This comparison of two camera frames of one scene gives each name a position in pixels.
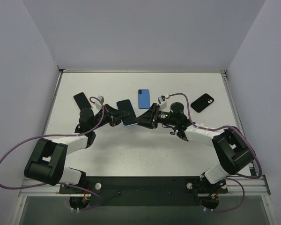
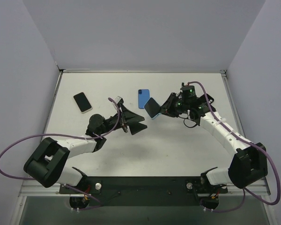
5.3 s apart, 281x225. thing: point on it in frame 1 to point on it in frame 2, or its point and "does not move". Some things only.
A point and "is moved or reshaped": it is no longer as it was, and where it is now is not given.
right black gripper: x=154 y=116 to x=169 y=106
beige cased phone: x=82 y=101 does not move
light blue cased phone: x=126 y=105 is moved or reshaped
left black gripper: x=108 y=115 to x=124 y=120
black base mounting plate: x=144 y=191 does not move
